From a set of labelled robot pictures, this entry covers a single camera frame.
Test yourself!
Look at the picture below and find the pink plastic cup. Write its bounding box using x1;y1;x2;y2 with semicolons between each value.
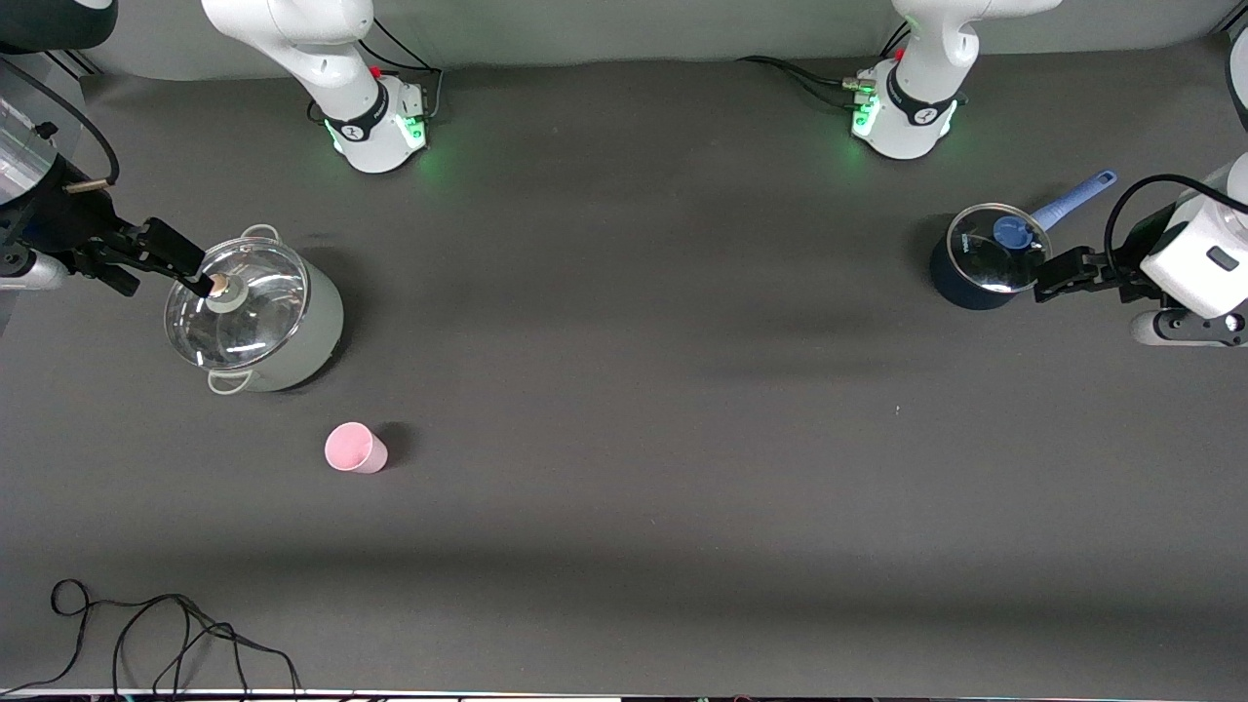
324;421;389;475

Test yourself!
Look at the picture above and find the glass lid with blue knob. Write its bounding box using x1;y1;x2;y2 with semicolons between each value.
948;203;1054;293

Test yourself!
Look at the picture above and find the dark blue saucepan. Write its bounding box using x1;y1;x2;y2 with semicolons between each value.
928;171;1119;311

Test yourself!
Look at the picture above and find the glass lid with copper knob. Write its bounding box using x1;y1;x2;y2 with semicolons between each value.
164;237;310;371

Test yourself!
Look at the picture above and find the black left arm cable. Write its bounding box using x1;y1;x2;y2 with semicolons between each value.
1105;174;1248;284

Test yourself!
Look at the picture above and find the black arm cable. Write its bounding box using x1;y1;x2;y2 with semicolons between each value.
0;58;120;188
1105;174;1248;284

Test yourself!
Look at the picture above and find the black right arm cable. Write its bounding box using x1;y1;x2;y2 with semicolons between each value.
0;58;120;188

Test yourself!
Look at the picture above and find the grey pot with loop handles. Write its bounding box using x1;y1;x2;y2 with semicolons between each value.
164;224;344;396

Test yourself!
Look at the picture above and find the black base cable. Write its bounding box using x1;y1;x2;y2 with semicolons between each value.
353;18;447;123
736;56;869;110
871;10;908;59

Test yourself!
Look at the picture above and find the loose black table cable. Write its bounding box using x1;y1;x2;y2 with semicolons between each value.
0;578;303;698

